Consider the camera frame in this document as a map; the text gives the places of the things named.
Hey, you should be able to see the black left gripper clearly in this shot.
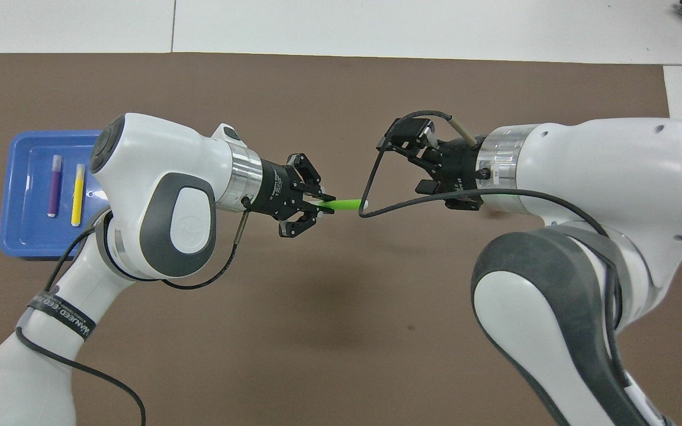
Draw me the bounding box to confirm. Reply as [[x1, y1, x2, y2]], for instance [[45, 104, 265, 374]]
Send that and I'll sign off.
[[246, 153, 337, 239]]

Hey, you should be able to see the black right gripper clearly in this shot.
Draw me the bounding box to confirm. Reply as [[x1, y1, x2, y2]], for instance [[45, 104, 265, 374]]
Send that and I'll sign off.
[[377, 118, 487, 211]]

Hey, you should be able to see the green pen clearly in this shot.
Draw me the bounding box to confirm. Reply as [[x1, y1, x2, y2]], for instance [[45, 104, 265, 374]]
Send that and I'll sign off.
[[317, 199, 370, 214]]

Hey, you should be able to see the yellow pen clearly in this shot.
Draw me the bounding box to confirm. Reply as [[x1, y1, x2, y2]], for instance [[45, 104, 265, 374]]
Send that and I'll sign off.
[[71, 164, 86, 227]]

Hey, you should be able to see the purple pen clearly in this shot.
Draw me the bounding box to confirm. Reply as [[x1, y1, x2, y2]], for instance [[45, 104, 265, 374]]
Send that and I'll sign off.
[[47, 154, 63, 218]]

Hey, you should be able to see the brown table mat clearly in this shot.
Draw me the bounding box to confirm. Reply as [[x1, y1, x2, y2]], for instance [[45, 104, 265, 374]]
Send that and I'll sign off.
[[0, 52, 682, 426]]

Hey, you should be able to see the blue plastic tray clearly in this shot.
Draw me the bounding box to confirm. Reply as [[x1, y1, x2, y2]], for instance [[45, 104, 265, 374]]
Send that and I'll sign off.
[[0, 130, 111, 261]]

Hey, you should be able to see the black left arm label strap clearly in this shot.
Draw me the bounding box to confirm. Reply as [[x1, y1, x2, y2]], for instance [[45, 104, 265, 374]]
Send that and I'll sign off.
[[24, 290, 96, 341]]

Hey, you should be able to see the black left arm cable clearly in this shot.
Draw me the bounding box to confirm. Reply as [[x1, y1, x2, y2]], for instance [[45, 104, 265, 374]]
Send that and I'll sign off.
[[15, 210, 252, 426]]

